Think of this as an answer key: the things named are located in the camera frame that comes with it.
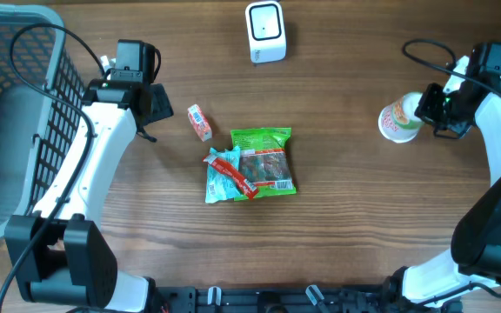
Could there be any small red white box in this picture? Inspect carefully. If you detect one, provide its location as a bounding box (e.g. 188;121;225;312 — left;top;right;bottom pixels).
187;104;212;142

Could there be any instant noodle cup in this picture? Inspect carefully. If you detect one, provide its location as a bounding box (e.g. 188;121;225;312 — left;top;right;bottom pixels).
377;92;424;143

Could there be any light teal snack packet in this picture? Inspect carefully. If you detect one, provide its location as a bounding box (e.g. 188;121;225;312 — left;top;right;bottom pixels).
205;146;241;203

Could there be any green gummy candy bag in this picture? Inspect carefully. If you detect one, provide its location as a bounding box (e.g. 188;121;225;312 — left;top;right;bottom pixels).
230;127;297;198

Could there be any red snack bar wrapper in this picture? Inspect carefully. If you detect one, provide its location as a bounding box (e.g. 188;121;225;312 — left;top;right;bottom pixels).
203;154;258;199

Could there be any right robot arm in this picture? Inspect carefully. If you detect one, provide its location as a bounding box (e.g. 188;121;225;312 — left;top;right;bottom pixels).
378;43;501;312

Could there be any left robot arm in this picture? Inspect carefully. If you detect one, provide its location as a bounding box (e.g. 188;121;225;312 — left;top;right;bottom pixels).
0;80;173;312

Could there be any white barcode scanner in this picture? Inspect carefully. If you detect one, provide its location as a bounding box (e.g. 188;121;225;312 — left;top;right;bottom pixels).
245;1;287;64

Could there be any grey plastic shopping basket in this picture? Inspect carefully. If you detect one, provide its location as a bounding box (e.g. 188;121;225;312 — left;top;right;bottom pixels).
0;4;84;238

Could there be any black mounting rail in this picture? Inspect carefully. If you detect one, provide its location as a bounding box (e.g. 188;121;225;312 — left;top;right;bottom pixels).
149;285;463;313

